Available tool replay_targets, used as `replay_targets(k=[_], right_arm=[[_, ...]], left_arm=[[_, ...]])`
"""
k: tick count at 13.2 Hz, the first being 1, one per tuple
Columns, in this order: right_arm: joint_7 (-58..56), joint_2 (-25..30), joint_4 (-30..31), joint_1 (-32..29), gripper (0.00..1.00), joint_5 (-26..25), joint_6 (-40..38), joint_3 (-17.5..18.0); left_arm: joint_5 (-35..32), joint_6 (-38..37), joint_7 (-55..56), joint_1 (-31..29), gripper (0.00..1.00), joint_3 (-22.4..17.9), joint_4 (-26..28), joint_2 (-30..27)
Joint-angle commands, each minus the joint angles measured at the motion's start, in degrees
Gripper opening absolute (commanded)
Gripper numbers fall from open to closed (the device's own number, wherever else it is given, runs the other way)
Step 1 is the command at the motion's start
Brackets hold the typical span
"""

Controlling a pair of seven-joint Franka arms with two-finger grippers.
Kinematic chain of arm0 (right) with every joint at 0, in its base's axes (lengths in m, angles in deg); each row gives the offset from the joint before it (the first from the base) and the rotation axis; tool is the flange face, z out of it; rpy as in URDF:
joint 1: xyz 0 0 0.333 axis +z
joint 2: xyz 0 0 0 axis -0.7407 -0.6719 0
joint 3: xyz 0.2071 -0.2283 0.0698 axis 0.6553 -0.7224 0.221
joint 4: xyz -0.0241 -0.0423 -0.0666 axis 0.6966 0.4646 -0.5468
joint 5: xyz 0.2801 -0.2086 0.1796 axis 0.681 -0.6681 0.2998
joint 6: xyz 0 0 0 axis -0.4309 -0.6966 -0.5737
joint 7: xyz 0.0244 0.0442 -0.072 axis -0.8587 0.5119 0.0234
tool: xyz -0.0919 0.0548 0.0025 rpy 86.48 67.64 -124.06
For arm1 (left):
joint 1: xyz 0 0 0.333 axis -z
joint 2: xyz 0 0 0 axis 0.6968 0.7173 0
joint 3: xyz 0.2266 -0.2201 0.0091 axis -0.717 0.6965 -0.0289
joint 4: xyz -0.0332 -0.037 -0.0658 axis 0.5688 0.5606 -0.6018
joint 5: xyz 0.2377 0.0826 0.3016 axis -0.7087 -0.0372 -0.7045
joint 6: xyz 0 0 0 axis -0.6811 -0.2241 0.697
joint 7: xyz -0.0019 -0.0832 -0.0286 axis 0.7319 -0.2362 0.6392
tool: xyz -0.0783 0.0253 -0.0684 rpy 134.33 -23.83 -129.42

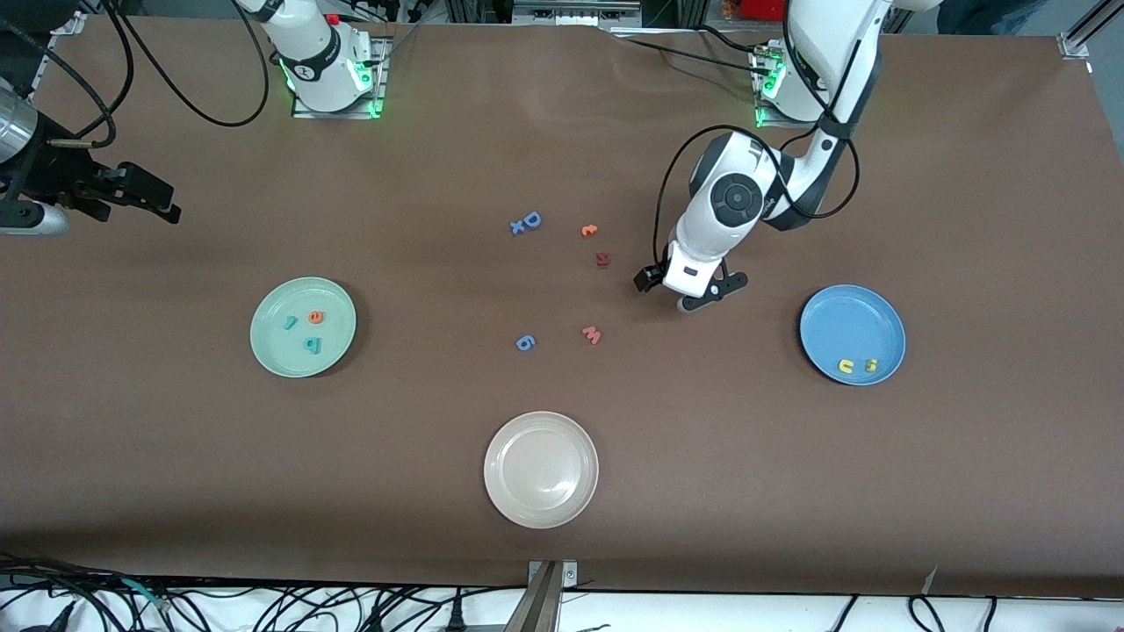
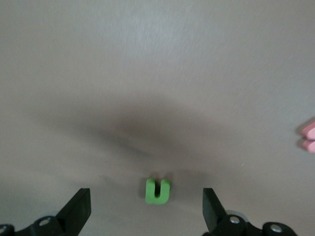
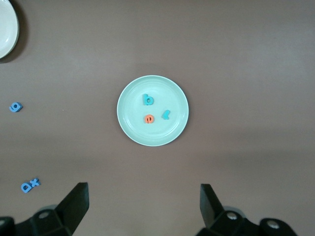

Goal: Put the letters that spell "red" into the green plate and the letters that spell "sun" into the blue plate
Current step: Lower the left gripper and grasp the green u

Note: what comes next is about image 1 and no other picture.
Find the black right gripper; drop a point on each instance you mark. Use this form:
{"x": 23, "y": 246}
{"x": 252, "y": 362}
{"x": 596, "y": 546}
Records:
{"x": 54, "y": 175}

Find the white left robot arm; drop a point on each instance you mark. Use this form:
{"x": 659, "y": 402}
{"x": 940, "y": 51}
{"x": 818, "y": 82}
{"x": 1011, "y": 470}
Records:
{"x": 825, "y": 35}

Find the green plate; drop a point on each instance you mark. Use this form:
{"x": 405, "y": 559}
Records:
{"x": 303, "y": 327}

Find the blue letter D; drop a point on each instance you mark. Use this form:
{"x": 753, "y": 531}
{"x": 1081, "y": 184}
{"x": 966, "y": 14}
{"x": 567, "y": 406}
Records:
{"x": 531, "y": 213}

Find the blue number 6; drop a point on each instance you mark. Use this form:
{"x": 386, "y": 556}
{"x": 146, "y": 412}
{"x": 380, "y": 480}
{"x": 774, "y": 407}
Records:
{"x": 524, "y": 344}

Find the grey metal box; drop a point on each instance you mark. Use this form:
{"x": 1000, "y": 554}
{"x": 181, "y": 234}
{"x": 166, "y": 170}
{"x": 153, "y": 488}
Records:
{"x": 575, "y": 10}

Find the pink letter w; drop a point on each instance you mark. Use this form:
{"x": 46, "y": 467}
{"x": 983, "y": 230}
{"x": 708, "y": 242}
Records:
{"x": 592, "y": 336}

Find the beige plate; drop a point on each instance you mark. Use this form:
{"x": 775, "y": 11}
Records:
{"x": 541, "y": 470}

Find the brown table cover sheet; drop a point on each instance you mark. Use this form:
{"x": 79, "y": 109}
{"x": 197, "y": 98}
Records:
{"x": 562, "y": 544}

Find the red box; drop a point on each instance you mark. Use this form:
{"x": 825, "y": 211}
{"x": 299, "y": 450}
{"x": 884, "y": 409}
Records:
{"x": 762, "y": 9}

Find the blue plate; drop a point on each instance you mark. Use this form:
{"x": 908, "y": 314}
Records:
{"x": 852, "y": 334}

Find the person's blue trousers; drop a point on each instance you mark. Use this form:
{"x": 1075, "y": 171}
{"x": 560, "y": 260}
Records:
{"x": 988, "y": 13}

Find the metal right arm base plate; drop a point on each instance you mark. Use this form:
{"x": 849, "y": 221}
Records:
{"x": 307, "y": 111}

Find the aluminium camera post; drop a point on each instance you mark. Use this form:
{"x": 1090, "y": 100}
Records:
{"x": 543, "y": 606}

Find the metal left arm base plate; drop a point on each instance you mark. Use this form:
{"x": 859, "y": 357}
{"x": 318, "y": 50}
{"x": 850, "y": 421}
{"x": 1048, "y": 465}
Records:
{"x": 768, "y": 118}

